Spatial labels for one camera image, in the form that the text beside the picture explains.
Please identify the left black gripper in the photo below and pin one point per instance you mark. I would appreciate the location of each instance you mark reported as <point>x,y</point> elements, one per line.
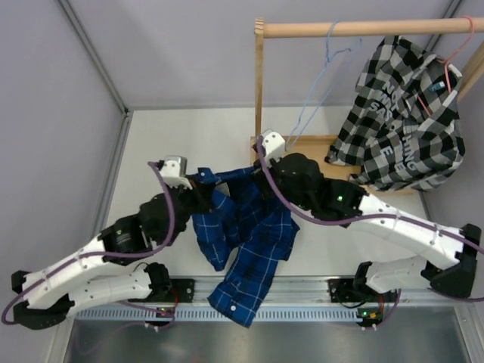
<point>201,193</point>

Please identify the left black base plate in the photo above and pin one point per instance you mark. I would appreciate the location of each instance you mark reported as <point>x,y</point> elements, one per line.
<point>182,291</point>

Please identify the blue plaid shirt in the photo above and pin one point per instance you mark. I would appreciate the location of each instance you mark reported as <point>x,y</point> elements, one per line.
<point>245,234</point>

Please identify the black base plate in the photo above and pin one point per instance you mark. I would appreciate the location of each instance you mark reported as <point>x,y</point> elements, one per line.
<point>182,291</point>
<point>341,290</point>

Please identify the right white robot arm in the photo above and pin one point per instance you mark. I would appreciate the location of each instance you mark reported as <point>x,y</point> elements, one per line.
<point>443,260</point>

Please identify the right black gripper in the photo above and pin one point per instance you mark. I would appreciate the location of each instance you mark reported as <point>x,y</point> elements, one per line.
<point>274,165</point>

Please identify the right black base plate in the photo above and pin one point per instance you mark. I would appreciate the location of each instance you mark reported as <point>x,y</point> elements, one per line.
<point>341,290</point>

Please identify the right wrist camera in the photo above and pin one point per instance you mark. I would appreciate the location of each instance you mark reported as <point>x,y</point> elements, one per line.
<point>273,146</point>

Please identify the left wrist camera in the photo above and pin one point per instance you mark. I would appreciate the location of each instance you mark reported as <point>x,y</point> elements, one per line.
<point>173,171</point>

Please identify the black white checkered shirt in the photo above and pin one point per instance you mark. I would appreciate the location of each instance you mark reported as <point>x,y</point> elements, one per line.
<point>404,130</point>

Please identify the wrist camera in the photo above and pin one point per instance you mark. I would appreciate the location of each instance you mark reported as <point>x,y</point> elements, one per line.
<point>273,146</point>
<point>173,171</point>

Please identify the slotted grey cable duct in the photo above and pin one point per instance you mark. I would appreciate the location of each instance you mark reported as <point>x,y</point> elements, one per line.
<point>202,313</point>

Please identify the pink wire hanger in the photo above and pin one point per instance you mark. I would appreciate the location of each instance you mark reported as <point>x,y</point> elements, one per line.
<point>450,60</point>

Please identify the grey corner frame post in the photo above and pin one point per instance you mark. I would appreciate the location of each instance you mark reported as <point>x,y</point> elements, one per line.
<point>89,48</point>

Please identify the blue wire hanger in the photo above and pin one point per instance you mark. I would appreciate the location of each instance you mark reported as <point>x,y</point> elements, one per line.
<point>310,107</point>

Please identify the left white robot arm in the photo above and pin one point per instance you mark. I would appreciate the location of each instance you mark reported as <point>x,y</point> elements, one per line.
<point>106,269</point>

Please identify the aluminium mounting rail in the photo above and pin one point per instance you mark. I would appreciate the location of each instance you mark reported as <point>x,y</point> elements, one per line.
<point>307,290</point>

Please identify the wooden clothes rack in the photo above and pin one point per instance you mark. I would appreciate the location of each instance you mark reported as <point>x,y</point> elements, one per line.
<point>311,144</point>

